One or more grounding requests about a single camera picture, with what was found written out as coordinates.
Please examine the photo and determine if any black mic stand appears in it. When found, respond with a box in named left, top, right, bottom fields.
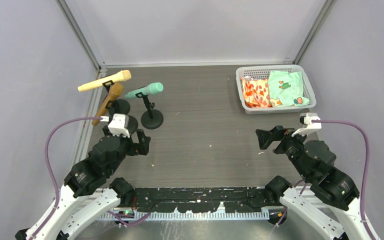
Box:
left=136, top=93, right=164, bottom=130
left=110, top=99, right=139, bottom=133
left=102, top=80, right=131, bottom=117

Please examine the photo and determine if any mint green microphone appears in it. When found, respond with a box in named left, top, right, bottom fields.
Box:
left=124, top=82, right=164, bottom=99

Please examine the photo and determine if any gold microphone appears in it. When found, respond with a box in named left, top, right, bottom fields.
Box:
left=91, top=82, right=124, bottom=126

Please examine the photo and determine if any beige microphone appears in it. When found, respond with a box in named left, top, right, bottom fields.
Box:
left=77, top=70, right=132, bottom=92

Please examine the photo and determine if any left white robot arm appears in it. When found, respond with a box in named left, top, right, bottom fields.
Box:
left=15, top=129, right=151, bottom=240

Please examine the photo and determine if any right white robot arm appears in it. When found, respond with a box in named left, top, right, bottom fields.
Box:
left=255, top=119, right=377, bottom=240

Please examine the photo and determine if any green patterned cloth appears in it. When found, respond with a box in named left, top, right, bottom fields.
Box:
left=267, top=70, right=310, bottom=108

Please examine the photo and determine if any orange patterned cloth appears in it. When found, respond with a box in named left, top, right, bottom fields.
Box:
left=239, top=76, right=272, bottom=108

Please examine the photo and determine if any white plastic basket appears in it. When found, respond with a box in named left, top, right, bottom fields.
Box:
left=236, top=64, right=317, bottom=115

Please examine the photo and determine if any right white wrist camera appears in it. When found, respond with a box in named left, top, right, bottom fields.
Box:
left=292, top=112, right=322, bottom=137

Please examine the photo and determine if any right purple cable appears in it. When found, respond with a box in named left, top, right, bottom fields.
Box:
left=312, top=119, right=378, bottom=240

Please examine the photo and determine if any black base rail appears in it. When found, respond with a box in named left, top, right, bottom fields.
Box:
left=116, top=186, right=287, bottom=214

